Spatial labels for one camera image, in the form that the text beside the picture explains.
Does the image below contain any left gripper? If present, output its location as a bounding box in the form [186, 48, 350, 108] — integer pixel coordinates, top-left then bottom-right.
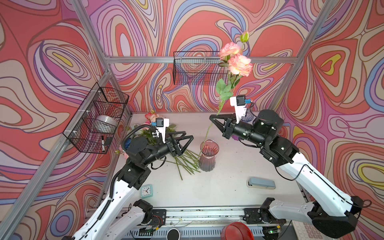
[139, 132, 191, 170]

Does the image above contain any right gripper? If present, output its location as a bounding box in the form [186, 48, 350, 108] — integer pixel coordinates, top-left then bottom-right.
[210, 113, 268, 147]

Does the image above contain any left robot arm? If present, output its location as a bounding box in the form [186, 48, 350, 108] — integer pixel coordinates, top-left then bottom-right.
[63, 131, 194, 240]

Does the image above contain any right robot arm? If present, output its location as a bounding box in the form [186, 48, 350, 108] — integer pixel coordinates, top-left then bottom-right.
[210, 110, 364, 239]

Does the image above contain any pile of artificial flowers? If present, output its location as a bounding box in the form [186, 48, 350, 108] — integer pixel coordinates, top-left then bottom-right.
[114, 111, 201, 183]

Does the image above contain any pink glass vase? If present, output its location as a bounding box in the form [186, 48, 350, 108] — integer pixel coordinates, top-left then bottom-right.
[199, 140, 220, 172]

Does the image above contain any small teal alarm clock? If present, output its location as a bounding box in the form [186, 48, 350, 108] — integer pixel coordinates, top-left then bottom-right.
[140, 184, 154, 199]

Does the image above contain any black marker pen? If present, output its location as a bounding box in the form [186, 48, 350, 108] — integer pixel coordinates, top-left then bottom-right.
[101, 136, 106, 153]

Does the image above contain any white tape roll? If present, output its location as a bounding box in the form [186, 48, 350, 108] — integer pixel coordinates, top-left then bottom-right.
[96, 115, 118, 128]

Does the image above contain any red emergency stop button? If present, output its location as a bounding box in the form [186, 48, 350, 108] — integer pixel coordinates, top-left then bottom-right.
[221, 222, 254, 240]

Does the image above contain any white calculator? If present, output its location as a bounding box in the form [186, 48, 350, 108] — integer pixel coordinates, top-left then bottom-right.
[293, 221, 324, 240]

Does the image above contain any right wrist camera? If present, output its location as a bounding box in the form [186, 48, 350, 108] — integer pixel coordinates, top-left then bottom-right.
[230, 95, 252, 124]

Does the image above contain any black wire basket back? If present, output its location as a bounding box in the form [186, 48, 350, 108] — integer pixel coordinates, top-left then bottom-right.
[173, 51, 229, 86]

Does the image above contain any black wire basket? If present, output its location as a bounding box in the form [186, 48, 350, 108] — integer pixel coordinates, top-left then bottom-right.
[173, 51, 229, 86]
[63, 83, 129, 154]

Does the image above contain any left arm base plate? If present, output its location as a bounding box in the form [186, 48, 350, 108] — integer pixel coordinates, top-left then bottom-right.
[125, 209, 167, 227]

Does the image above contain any black wire basket left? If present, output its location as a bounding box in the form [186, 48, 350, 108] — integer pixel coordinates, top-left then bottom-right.
[63, 83, 129, 154]

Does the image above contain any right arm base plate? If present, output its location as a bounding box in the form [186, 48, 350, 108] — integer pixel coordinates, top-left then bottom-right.
[243, 208, 287, 225]

